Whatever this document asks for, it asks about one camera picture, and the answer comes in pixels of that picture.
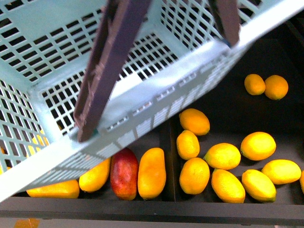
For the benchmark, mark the yellow mango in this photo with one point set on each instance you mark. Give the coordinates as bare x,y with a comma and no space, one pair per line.
94,179
151,174
66,190

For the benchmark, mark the yellow lemon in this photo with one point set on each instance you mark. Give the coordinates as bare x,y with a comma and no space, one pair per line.
194,176
195,121
258,186
187,145
223,156
282,171
258,146
227,186

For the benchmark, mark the orange lemon back left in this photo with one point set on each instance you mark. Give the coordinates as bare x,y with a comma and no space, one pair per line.
254,84

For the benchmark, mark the red mango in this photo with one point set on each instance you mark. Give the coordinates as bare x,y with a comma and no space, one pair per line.
124,174

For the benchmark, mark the orange lemon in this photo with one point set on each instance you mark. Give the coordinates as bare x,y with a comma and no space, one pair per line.
254,84
276,87

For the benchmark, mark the yellow mango under basket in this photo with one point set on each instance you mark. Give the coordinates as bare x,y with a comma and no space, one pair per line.
94,179

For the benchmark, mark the light blue plastic basket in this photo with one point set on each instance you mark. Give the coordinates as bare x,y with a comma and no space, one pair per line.
82,79

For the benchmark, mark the orange lemon back right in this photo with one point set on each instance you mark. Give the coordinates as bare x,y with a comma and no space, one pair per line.
276,87

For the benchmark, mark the brown basket handle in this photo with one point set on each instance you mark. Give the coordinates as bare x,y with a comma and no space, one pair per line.
165,93

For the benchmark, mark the black fruit display shelf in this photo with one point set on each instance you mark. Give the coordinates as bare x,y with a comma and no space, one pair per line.
233,114

